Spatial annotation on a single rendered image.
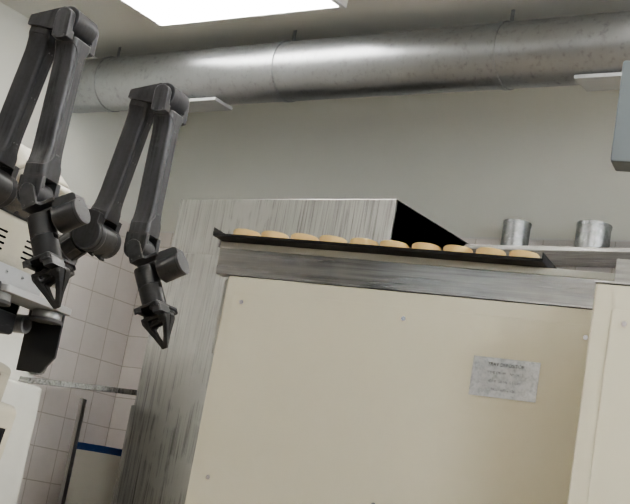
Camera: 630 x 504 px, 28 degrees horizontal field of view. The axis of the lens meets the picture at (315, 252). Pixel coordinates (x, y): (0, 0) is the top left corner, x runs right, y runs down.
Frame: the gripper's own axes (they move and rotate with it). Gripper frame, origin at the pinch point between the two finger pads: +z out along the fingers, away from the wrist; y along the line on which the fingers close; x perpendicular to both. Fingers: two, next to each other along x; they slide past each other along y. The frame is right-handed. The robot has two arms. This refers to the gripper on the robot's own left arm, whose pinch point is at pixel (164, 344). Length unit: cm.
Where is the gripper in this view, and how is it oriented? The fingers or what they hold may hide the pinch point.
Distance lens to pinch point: 292.4
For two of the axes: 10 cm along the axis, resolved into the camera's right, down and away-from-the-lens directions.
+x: -8.8, 3.8, 2.7
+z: 2.7, 8.9, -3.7
